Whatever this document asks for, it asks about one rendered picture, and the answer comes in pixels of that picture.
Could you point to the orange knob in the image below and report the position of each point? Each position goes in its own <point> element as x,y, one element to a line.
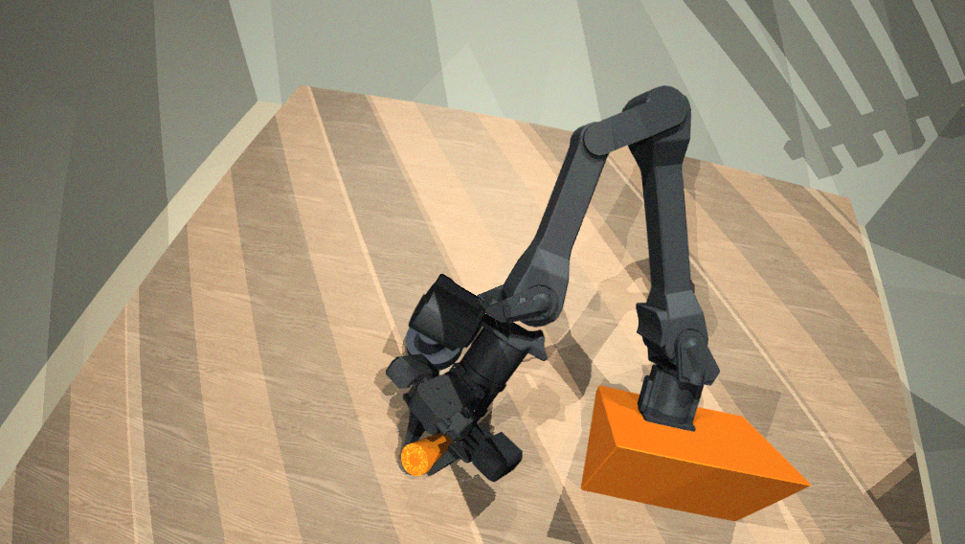
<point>418,457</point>

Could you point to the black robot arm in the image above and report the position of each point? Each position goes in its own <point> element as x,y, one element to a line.
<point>656,127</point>

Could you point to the dark grey round pedestal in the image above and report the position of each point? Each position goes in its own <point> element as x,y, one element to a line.
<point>440,356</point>

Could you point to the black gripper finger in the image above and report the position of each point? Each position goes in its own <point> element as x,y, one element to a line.
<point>415,428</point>
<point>454,452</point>

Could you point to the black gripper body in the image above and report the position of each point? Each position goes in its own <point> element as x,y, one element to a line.
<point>494,456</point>

